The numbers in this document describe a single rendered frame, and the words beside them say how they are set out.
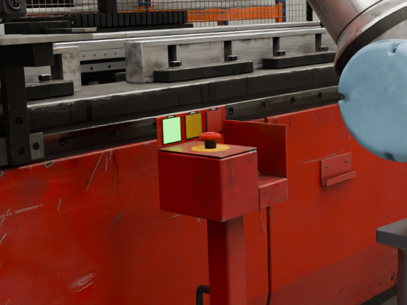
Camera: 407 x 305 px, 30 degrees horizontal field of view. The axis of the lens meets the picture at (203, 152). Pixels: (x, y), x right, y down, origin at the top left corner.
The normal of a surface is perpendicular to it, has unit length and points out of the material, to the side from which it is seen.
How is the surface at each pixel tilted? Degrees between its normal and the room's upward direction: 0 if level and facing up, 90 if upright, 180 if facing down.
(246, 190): 90
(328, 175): 90
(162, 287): 90
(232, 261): 90
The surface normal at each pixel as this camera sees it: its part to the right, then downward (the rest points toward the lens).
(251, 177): 0.75, 0.09
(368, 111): -0.65, 0.26
